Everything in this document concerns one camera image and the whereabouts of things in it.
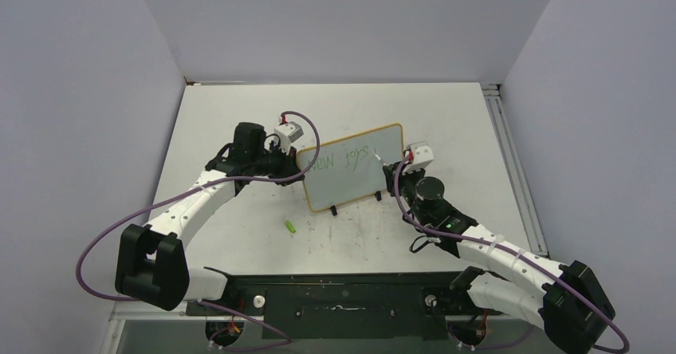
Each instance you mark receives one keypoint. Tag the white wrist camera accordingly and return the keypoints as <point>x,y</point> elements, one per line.
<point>288,133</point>
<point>419,155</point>

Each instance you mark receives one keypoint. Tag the aluminium rail frame right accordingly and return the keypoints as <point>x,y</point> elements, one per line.
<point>516,173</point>

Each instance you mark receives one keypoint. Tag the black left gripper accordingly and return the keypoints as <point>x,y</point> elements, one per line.
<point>289,167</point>

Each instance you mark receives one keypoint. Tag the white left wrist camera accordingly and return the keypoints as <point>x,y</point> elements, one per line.
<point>288,133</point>

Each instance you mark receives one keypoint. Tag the green marker cap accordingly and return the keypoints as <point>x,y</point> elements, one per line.
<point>290,227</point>

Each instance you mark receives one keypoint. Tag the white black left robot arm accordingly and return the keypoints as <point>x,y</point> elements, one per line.
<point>152,265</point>

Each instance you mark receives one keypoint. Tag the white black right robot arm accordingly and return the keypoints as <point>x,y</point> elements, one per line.
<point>566,302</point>

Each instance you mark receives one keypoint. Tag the yellow framed whiteboard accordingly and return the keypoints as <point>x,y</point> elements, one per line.
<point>346,170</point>

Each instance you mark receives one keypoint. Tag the green white marker pen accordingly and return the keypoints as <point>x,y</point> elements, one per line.
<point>381,160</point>

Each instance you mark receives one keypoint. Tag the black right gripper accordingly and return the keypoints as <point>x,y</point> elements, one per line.
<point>391,171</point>

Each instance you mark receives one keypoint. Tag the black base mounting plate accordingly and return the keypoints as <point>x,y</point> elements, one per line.
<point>352,306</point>

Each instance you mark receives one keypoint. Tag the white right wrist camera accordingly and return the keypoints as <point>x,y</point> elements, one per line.
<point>419,155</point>

